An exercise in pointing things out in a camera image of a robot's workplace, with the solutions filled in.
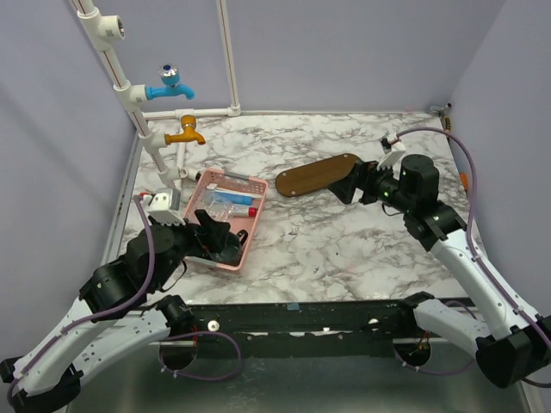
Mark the brown oval wooden tray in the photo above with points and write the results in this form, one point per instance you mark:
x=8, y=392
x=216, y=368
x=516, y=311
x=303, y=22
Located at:
x=314, y=176

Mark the toothbrush in basket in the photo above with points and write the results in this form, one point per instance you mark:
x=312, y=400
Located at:
x=236, y=176

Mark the dark green ceramic mug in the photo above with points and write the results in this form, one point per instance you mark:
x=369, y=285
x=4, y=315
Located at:
x=233, y=249

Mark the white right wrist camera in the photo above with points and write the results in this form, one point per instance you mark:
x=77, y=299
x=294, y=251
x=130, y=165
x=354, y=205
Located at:
x=393, y=150

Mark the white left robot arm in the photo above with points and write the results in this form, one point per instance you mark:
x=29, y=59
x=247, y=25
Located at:
x=111, y=317

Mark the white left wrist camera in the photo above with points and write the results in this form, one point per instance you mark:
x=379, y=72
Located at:
x=164, y=206

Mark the orange clip on wall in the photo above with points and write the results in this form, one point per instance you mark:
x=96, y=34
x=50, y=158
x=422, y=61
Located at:
x=464, y=181

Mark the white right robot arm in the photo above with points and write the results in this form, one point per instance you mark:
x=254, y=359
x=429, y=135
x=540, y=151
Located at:
x=511, y=340

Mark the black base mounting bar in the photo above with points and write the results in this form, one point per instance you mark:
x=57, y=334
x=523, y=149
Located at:
x=287, y=330

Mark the pink perforated plastic basket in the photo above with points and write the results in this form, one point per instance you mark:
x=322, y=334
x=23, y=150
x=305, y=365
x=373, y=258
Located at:
x=212, y=179

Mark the white pvc pipe frame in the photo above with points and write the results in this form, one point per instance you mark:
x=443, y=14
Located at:
x=103, y=31

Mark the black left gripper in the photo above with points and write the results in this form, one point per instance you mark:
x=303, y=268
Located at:
x=212, y=240

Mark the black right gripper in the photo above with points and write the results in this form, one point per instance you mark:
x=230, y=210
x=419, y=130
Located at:
x=363, y=177

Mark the orange plastic faucet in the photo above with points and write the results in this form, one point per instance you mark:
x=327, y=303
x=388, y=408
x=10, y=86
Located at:
x=188, y=133

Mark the blue plastic faucet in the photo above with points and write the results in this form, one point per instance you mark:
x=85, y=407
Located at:
x=172, y=85

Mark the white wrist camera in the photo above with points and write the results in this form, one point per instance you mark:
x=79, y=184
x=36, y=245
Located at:
x=164, y=206
x=393, y=150

